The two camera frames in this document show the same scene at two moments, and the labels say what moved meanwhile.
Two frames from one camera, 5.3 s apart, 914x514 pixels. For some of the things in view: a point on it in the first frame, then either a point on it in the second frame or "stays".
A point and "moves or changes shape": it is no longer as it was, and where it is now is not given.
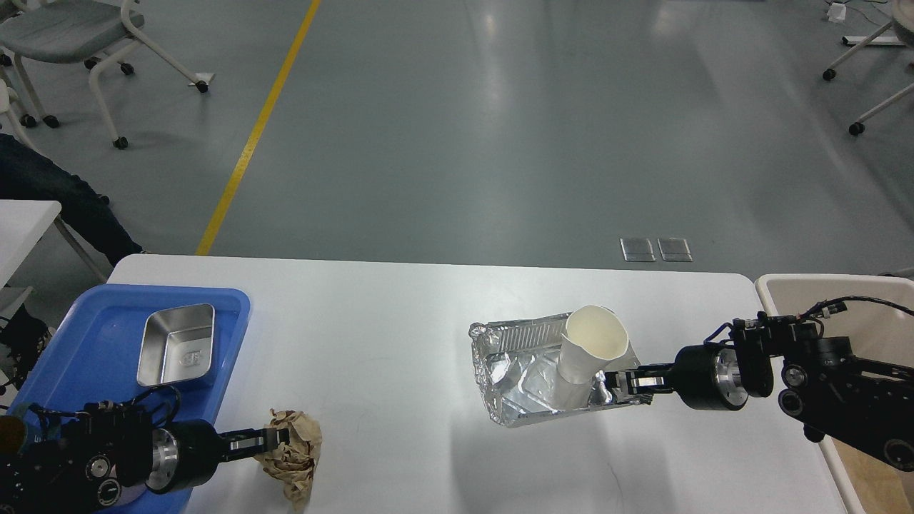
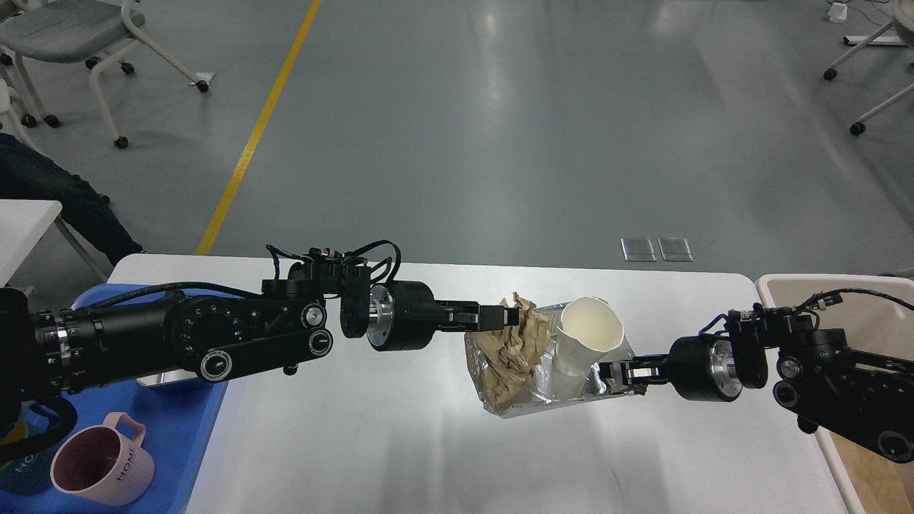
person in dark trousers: [27, 175] stays
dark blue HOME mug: [13, 435] moves or changes shape
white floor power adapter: [837, 12] stays
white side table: [22, 222] stays
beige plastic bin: [877, 333] stays
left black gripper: [188, 453] -> [404, 315]
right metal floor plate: [675, 250] stays
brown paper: [293, 465] -> [506, 360]
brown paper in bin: [881, 487] stays
